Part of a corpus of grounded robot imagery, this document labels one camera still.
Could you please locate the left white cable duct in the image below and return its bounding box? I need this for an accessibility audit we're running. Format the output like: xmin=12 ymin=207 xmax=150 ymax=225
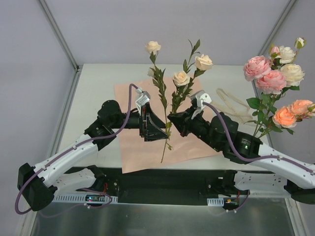
xmin=53 ymin=193 xmax=110 ymax=204

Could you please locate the white cable duct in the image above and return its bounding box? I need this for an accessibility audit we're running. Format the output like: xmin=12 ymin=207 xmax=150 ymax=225
xmin=53 ymin=193 xmax=110 ymax=204
xmin=207 ymin=197 xmax=224 ymax=207

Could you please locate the right white cable duct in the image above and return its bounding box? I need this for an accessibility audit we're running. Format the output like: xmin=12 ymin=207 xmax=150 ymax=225
xmin=207 ymin=197 xmax=224 ymax=207

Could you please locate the pink wrapping paper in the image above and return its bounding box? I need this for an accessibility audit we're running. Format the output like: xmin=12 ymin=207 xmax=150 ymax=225
xmin=114 ymin=79 xmax=216 ymax=174

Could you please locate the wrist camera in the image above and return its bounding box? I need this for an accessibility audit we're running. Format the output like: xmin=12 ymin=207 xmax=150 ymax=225
xmin=190 ymin=90 xmax=212 ymax=119
xmin=135 ymin=88 xmax=151 ymax=114

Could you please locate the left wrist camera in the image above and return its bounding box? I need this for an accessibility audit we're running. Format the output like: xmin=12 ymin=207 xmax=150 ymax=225
xmin=135 ymin=88 xmax=151 ymax=114

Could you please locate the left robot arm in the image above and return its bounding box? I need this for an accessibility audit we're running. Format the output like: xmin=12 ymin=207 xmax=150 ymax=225
xmin=17 ymin=100 xmax=168 ymax=211

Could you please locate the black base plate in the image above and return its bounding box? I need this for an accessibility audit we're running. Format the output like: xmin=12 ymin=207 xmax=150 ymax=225
xmin=63 ymin=165 xmax=281 ymax=205

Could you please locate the cream white rose stem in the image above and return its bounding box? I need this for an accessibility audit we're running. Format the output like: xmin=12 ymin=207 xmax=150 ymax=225
xmin=269 ymin=37 xmax=307 ymax=92

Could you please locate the left aluminium frame post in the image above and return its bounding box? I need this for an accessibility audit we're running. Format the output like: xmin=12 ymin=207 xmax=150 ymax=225
xmin=37 ymin=0 xmax=80 ymax=72

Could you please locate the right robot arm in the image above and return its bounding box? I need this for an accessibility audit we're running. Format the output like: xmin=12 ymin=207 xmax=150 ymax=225
xmin=168 ymin=109 xmax=315 ymax=205

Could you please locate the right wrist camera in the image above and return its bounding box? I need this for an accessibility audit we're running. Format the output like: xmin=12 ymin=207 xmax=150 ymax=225
xmin=190 ymin=90 xmax=212 ymax=119

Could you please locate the artificial rose bouquet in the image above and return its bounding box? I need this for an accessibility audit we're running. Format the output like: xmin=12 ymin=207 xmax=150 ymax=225
xmin=145 ymin=40 xmax=213 ymax=161

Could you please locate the aluminium frame post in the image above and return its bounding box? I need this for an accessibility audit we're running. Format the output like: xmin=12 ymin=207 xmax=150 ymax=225
xmin=248 ymin=0 xmax=298 ymax=73
xmin=37 ymin=0 xmax=80 ymax=72

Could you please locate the right aluminium frame post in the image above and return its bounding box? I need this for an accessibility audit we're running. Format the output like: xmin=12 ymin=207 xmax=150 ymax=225
xmin=248 ymin=0 xmax=298 ymax=73

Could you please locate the pink rose stem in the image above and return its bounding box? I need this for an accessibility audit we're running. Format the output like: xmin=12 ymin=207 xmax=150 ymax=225
xmin=243 ymin=45 xmax=286 ymax=138

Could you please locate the peach rose stem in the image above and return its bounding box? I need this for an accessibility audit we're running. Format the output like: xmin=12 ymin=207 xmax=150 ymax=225
xmin=246 ymin=97 xmax=315 ymax=138

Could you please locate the cream ribbon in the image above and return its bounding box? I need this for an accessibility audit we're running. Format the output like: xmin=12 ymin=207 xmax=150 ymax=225
xmin=212 ymin=88 xmax=253 ymax=124

